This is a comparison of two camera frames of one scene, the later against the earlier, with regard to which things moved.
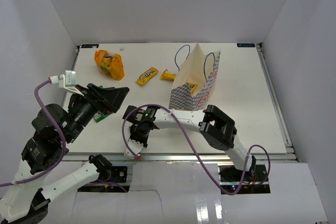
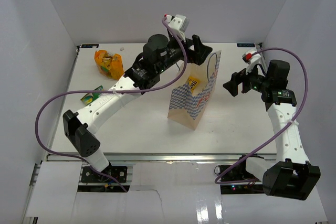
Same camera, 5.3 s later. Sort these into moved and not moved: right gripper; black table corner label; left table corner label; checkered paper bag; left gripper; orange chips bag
Moved: left gripper; right gripper
Not moved: black table corner label; orange chips bag; left table corner label; checkered paper bag
